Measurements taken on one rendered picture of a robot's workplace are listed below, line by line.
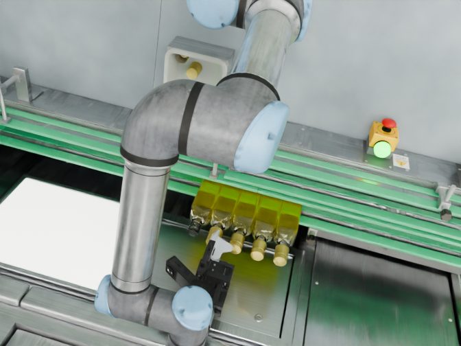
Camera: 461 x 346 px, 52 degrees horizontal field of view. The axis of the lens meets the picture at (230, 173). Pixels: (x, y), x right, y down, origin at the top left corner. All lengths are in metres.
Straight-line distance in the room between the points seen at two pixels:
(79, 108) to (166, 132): 0.87
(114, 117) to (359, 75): 0.74
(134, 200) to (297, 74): 0.72
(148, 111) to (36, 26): 0.92
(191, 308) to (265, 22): 0.55
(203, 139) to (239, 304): 0.66
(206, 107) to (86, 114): 0.87
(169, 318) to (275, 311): 0.42
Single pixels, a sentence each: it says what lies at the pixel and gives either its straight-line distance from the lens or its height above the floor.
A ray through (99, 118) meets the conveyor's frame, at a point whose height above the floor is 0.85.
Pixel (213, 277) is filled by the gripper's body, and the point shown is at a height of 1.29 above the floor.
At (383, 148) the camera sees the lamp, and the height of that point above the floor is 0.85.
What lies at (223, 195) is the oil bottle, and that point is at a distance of 1.30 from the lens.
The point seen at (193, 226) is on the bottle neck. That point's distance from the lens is 1.22.
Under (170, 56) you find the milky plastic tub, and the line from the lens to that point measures 1.33.
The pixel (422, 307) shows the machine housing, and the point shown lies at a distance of 1.49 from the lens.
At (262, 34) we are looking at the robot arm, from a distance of 0.90.
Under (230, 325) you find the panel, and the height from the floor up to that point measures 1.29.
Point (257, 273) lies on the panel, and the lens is 1.33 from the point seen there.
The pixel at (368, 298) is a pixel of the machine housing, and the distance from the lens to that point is 1.43.
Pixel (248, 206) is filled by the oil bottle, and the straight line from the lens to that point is 1.28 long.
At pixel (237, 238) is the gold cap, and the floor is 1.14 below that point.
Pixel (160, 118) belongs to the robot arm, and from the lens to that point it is 0.70.
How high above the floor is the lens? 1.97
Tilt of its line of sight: 51 degrees down
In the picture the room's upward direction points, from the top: 158 degrees counter-clockwise
